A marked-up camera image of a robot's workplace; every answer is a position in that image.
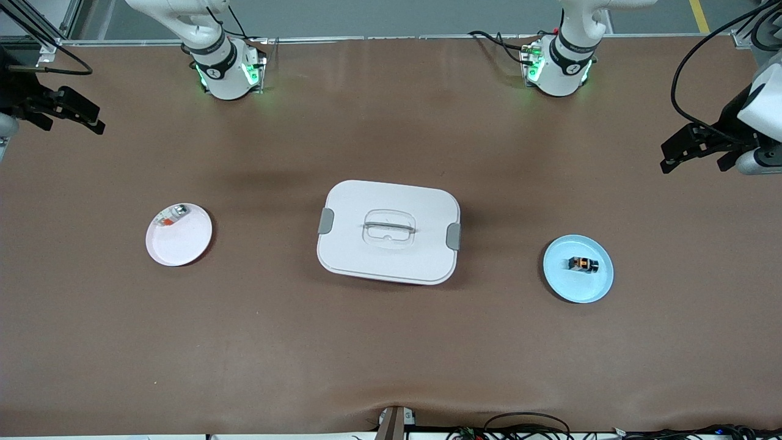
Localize white lidded box grey clips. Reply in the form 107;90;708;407
316;180;461;286

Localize small silver red part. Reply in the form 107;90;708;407
155;205;191;228

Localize pale pink round plate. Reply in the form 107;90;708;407
145;203;213;267

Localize light blue round plate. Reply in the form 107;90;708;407
543;234;615;304

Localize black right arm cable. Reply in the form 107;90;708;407
0;0;94;76

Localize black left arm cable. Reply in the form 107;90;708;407
670;0;782;145

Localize aluminium frame struts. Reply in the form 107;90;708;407
0;0;85;65

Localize black cable at arm base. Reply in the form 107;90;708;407
469;29;539;65

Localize black cable bundle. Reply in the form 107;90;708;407
573;424;782;440

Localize silver table edge rail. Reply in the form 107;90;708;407
61;34;752;47

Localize looped black cable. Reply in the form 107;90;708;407
483;412;572;440

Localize front camera mount bracket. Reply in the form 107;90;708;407
374;406;417;440

